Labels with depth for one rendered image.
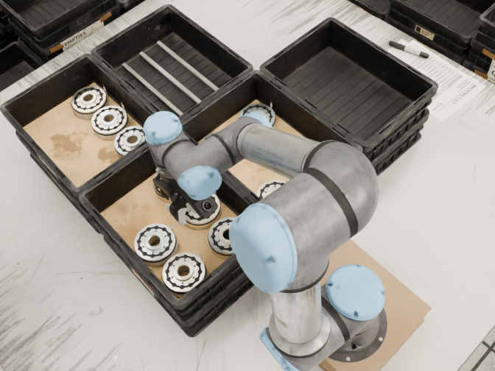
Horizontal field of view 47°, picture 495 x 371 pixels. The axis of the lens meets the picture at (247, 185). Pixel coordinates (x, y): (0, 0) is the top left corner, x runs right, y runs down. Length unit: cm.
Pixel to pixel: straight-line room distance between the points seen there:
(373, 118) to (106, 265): 84
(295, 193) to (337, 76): 100
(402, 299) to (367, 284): 26
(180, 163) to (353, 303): 43
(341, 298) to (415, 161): 69
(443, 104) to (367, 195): 112
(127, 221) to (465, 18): 178
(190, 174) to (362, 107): 71
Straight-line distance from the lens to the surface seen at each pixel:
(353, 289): 114
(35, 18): 268
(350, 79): 171
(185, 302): 123
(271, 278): 74
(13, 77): 279
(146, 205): 148
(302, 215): 73
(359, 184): 77
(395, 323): 137
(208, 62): 178
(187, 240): 141
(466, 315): 152
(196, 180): 107
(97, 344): 150
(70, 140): 167
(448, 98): 189
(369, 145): 144
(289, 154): 92
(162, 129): 113
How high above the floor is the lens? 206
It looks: 57 degrees down
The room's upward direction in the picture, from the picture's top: 6 degrees counter-clockwise
